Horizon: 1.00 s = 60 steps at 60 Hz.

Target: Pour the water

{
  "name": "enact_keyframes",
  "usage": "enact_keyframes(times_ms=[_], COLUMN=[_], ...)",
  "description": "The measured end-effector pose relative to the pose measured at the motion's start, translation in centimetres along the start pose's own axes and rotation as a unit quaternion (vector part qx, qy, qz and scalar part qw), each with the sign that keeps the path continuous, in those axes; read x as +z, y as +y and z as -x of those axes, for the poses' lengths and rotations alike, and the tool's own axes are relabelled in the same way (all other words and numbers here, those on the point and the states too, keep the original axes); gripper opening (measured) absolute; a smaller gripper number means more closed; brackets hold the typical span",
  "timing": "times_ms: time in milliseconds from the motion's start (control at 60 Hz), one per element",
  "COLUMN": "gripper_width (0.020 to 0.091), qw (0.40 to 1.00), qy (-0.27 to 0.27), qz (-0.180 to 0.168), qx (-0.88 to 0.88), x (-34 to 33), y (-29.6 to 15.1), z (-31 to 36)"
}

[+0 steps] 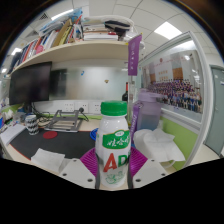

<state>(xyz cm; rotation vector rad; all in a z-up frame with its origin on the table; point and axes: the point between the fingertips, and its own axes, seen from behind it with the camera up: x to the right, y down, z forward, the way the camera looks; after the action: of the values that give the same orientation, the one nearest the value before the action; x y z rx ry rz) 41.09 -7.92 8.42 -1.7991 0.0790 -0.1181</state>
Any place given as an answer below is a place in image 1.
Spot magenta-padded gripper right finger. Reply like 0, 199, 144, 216
127, 146, 170, 190

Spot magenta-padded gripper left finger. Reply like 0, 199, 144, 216
58, 147, 101, 190

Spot white drink bottle green cap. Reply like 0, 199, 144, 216
94, 100, 132, 189

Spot purple translucent water jug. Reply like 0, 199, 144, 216
129, 88, 168, 141

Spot white paper sheet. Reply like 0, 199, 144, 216
30, 148, 67, 173

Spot black desk mat red edge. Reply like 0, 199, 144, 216
9, 128, 101, 161

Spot flat round red coaster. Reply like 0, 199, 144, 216
42, 130, 59, 140

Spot grey metal laptop stand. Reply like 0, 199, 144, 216
44, 109, 84, 133

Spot black and white patterned mug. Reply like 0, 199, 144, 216
24, 114, 40, 136

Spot white notebook page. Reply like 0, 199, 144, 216
0, 123, 26, 147

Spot dark wine bottle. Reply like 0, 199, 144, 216
121, 82, 130, 102

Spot group photo poster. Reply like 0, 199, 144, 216
141, 49, 204, 114

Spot grey door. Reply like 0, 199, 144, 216
203, 64, 224, 158

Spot black computer monitor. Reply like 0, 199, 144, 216
8, 61, 53, 106

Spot purple hanging pennant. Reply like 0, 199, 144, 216
127, 33, 143, 77

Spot shelf with books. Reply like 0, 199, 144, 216
4, 8, 146, 79

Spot ceiling lights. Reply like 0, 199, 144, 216
0, 8, 184, 74

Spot coiled blue cable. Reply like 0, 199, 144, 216
89, 127, 101, 142

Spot white wall socket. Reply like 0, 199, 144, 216
92, 101, 103, 114
63, 101, 76, 113
77, 101, 89, 114

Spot black cables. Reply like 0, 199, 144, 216
31, 103, 54, 119

